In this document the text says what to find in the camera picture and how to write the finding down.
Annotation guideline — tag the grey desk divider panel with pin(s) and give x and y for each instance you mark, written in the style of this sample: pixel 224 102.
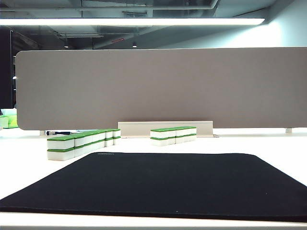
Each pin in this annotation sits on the grey desk divider panel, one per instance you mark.
pixel 168 88

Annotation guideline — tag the black rectangular mat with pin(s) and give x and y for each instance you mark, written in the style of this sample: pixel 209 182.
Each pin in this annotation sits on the black rectangular mat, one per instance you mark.
pixel 153 187

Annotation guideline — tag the red ceiling sign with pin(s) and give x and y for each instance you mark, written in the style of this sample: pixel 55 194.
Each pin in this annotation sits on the red ceiling sign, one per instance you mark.
pixel 118 40

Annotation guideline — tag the long ceiling light strip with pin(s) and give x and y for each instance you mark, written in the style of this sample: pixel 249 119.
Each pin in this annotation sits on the long ceiling light strip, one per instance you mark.
pixel 144 21

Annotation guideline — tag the black pen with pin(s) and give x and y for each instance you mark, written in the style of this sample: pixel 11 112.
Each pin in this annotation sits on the black pen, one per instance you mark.
pixel 60 132

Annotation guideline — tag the yellow green object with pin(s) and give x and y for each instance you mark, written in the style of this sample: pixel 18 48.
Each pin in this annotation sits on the yellow green object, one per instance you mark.
pixel 13 121

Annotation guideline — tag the white green box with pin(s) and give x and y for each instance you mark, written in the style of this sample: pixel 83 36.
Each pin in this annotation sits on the white green box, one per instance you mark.
pixel 3 121

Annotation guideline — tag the dark cabinet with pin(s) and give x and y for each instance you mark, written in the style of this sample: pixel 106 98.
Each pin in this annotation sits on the dark cabinet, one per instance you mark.
pixel 4 72

